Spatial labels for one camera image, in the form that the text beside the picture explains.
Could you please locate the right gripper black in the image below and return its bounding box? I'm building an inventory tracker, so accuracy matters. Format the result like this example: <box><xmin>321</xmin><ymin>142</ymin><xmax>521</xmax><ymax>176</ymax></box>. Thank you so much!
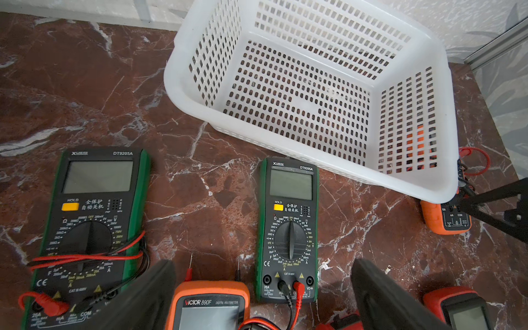
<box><xmin>458</xmin><ymin>178</ymin><xmax>527</xmax><ymax>243</ymax></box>

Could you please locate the white plastic perforated basket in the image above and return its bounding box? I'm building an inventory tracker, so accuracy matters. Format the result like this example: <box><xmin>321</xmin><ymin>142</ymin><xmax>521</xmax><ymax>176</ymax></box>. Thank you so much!
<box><xmin>164</xmin><ymin>1</ymin><xmax>459</xmax><ymax>204</ymax></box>

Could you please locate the red multimeter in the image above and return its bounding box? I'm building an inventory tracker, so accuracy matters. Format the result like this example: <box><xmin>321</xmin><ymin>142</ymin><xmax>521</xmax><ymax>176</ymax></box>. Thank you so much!
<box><xmin>423</xmin><ymin>286</ymin><xmax>494</xmax><ymax>330</ymax></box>

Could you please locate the orange Victor multimeter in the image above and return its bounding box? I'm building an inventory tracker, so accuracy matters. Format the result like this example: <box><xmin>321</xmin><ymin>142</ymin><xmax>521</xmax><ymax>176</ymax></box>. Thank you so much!
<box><xmin>165</xmin><ymin>280</ymin><xmax>250</xmax><ymax>330</ymax></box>

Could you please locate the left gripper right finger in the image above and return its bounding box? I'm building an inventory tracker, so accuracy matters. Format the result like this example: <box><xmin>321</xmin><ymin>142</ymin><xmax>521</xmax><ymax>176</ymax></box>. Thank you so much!
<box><xmin>351</xmin><ymin>258</ymin><xmax>450</xmax><ymax>330</ymax></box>

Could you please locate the orange black multimeter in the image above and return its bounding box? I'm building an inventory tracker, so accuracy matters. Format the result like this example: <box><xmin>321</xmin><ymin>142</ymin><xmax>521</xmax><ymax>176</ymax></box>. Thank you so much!
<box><xmin>420</xmin><ymin>189</ymin><xmax>472</xmax><ymax>235</ymax></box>

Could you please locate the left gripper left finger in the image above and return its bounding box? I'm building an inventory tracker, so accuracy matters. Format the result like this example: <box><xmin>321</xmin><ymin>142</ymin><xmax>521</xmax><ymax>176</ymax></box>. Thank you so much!
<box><xmin>80</xmin><ymin>260</ymin><xmax>177</xmax><ymax>329</ymax></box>

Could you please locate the green multimeter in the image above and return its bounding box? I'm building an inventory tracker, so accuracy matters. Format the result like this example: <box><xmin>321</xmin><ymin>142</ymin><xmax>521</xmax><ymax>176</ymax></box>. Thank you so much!
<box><xmin>19</xmin><ymin>147</ymin><xmax>151</xmax><ymax>329</ymax></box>
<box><xmin>255</xmin><ymin>158</ymin><xmax>319</xmax><ymax>304</ymax></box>

